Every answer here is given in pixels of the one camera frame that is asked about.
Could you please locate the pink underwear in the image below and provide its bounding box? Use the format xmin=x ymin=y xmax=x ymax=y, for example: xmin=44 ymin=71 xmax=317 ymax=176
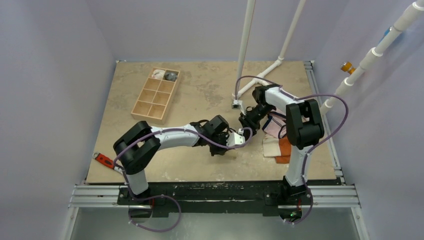
xmin=261 ymin=109 xmax=287 ymax=139

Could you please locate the wooden compartment tray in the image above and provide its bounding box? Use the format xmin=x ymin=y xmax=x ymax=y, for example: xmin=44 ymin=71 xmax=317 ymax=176
xmin=131 ymin=67 xmax=181 ymax=125

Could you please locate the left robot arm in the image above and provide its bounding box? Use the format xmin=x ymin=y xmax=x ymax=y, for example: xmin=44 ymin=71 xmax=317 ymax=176
xmin=113 ymin=115 xmax=244 ymax=205

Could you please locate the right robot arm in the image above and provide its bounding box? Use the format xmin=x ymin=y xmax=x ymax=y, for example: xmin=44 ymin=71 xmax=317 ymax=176
xmin=238 ymin=84 xmax=325 ymax=204

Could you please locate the orange white underwear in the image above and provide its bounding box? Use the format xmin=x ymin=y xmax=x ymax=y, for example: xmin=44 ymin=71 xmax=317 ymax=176
xmin=262 ymin=134 xmax=292 ymax=164

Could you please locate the rolled grey underwear in tray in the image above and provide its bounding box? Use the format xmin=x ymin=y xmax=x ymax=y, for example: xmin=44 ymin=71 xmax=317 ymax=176
xmin=163 ymin=71 xmax=178 ymax=82

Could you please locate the rolled white underwear in tray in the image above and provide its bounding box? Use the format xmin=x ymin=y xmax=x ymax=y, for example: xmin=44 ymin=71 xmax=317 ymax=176
xmin=151 ymin=69 xmax=166 ymax=80

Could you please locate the orange valve fitting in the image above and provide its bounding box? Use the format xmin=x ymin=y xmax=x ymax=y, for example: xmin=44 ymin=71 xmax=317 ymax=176
xmin=340 ymin=61 xmax=356 ymax=75

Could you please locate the blue clip on pipe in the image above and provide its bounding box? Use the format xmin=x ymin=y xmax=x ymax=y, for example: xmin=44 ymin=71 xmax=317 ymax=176
xmin=379 ymin=26 xmax=393 ymax=43

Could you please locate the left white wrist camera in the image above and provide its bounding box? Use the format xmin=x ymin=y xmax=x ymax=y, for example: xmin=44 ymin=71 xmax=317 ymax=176
xmin=226 ymin=132 xmax=246 ymax=148

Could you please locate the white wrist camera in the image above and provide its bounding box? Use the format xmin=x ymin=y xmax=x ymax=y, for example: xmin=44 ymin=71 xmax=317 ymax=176
xmin=231 ymin=99 xmax=247 ymax=115
xmin=226 ymin=132 xmax=246 ymax=148

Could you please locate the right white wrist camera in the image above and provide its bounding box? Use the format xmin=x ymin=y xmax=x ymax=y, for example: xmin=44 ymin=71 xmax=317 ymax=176
xmin=231 ymin=99 xmax=247 ymax=115

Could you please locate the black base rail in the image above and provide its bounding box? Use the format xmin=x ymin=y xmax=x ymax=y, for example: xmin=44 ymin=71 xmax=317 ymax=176
xmin=117 ymin=180 xmax=313 ymax=221

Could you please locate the red handled clamp tool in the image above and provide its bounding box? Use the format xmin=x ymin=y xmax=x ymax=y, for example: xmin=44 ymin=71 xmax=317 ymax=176
xmin=92 ymin=152 xmax=123 ymax=175

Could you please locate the white PVC pipe on wall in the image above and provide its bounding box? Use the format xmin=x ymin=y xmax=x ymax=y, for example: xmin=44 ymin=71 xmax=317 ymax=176
xmin=320 ymin=0 xmax=424 ymax=115

